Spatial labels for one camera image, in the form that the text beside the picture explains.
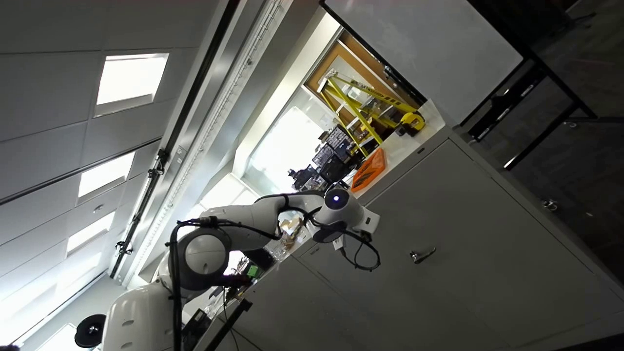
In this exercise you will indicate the white cabinet door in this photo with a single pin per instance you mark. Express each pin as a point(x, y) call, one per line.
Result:
point(501, 279)
point(296, 310)

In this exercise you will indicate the metal cabinet door handle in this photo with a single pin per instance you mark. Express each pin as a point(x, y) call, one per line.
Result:
point(419, 255)

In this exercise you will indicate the white upper cabinet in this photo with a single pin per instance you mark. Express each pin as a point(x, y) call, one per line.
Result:
point(441, 47)

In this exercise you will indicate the white counter top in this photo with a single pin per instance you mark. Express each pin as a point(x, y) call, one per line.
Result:
point(390, 162)

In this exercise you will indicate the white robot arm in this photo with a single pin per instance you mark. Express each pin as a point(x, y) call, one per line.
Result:
point(148, 318)

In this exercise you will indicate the orange tray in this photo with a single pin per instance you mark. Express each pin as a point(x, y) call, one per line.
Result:
point(369, 170)

